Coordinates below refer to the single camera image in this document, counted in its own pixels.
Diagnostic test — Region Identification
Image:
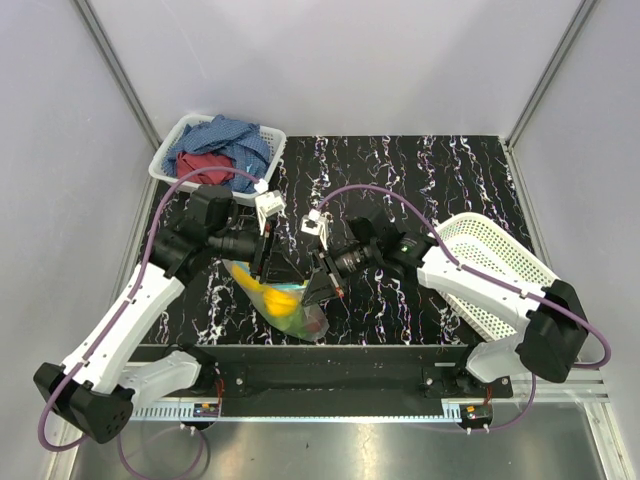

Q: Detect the purple cable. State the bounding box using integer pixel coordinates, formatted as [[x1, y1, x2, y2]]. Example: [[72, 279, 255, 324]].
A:
[[37, 167, 261, 454], [317, 183, 612, 431]]

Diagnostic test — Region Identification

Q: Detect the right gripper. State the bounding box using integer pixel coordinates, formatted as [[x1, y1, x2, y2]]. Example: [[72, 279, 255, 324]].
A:
[[301, 241, 380, 308]]

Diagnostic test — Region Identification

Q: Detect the black marble pattern mat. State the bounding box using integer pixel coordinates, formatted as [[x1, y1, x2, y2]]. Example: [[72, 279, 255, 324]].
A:
[[145, 135, 532, 345]]

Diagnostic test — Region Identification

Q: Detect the yellow fake lemon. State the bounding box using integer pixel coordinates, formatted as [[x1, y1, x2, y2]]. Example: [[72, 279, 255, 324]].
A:
[[231, 263, 264, 295], [263, 287, 299, 317]]

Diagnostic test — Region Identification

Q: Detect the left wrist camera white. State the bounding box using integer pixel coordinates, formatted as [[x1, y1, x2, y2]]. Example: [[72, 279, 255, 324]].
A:
[[255, 190, 286, 235]]

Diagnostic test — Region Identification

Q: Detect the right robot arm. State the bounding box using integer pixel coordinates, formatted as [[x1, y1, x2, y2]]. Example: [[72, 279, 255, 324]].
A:
[[301, 208, 589, 397]]

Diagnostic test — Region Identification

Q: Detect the dark red cloth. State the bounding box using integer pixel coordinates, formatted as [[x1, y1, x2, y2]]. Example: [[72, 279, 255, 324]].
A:
[[176, 151, 236, 187]]

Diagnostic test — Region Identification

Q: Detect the clear zip top bag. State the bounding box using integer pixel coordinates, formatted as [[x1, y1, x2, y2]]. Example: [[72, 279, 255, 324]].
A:
[[223, 260, 329, 342]]

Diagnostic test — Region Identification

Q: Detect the left aluminium frame post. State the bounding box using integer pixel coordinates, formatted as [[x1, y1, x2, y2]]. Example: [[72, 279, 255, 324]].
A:
[[70, 0, 161, 149]]

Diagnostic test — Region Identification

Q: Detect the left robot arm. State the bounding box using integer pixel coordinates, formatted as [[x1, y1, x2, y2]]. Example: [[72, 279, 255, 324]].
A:
[[34, 182, 303, 450]]

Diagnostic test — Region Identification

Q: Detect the white perforated basket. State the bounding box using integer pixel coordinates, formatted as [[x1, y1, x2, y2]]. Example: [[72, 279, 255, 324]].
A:
[[435, 212, 558, 342]]

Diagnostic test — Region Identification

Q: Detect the aluminium frame post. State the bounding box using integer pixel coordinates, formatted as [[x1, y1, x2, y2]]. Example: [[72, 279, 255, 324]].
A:
[[70, 0, 161, 149], [504, 0, 601, 151]]

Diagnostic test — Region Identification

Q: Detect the right aluminium frame post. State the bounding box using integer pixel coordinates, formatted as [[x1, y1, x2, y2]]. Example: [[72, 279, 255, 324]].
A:
[[504, 0, 601, 151]]

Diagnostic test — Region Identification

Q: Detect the green fake lettuce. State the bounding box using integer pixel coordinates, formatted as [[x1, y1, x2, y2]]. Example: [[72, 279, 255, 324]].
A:
[[275, 310, 310, 339]]

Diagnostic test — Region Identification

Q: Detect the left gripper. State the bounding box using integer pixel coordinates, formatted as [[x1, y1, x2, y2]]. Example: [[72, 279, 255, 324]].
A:
[[209, 216, 305, 284]]

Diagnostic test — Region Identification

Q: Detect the aluminium rail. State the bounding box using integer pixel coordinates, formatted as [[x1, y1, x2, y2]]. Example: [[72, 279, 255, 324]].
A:
[[99, 379, 608, 433]]

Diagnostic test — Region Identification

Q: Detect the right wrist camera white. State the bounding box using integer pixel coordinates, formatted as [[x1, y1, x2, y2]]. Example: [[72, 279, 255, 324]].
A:
[[301, 209, 329, 258]]

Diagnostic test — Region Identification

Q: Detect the dark red fake fruit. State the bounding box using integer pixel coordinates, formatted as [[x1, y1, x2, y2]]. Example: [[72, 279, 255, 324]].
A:
[[306, 318, 328, 336]]

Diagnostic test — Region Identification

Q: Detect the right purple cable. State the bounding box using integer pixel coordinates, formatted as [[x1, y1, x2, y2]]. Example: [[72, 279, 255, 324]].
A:
[[317, 183, 612, 431]]

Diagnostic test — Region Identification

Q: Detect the blue patterned cloth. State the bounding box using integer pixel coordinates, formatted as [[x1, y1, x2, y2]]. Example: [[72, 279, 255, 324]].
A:
[[161, 115, 270, 179]]

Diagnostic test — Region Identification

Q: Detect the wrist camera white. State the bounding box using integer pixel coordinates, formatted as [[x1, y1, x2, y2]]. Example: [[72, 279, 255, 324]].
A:
[[301, 209, 329, 258], [255, 190, 286, 235]]

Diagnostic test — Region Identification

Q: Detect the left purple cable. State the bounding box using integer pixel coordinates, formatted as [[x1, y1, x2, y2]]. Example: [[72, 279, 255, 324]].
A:
[[37, 167, 261, 454]]

